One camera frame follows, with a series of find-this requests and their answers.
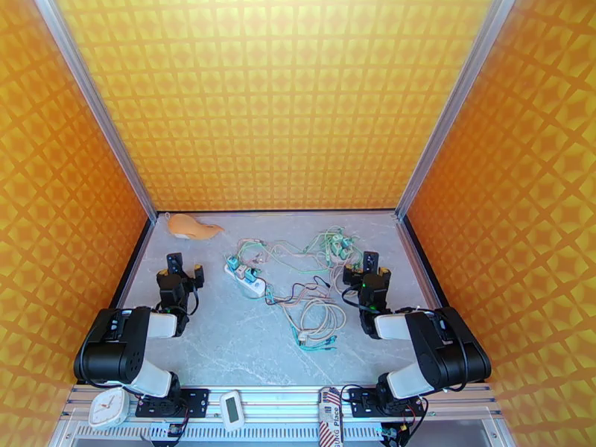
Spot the beige charging cable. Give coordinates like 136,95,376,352
278,282,349,347

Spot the pink charging cable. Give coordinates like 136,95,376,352
239,239,337,276

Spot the thin black cable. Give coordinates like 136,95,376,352
265,275,333,307

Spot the small circuit board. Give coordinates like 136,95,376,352
379,424,413,447
150,422,186,447

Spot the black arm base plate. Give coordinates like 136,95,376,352
348,388,425,419
135,388,211,419

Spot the perforated metal panel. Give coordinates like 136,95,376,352
48,419,513,447

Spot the aluminium frame post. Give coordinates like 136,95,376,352
31,0,159,224
394,0,519,221

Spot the teal charging cable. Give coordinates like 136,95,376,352
260,287,339,355

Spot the white digital timer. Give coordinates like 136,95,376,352
218,390,245,432

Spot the long white power strip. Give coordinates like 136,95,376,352
224,261,267,298

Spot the orange soft toy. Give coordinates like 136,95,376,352
167,213,226,242

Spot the white square clock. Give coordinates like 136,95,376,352
88,387,130,431

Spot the aluminium front rail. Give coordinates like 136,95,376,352
59,384,503,421

